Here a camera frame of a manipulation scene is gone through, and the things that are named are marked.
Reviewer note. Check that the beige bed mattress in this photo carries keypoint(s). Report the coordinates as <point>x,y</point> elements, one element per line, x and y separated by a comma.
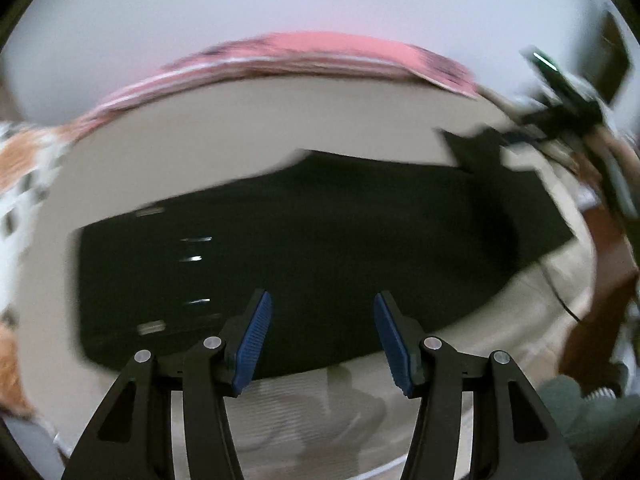
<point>280,110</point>

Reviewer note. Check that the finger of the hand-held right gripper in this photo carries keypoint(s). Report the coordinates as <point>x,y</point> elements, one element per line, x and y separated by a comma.
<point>525,127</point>

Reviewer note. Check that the white floral pillow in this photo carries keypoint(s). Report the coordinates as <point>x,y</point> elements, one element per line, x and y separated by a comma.
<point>20,185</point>

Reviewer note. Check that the person's grey-green clothing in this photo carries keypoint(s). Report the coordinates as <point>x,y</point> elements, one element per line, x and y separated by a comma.
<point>595,430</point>

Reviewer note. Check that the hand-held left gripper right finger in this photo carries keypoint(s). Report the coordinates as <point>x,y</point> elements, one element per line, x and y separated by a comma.
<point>392,342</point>

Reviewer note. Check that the black pants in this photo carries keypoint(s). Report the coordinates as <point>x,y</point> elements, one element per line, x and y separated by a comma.
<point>320,260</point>

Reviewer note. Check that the pink tree-print pillow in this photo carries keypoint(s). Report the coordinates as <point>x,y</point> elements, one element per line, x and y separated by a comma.
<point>320,55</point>

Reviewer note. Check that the person's right hand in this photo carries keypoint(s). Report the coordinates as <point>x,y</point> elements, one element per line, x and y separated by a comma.
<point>607,160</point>

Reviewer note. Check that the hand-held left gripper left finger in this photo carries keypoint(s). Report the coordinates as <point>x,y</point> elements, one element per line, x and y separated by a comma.
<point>254,342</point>

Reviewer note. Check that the dark wall frame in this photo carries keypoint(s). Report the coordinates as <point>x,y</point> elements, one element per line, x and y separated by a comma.
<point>615,57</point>

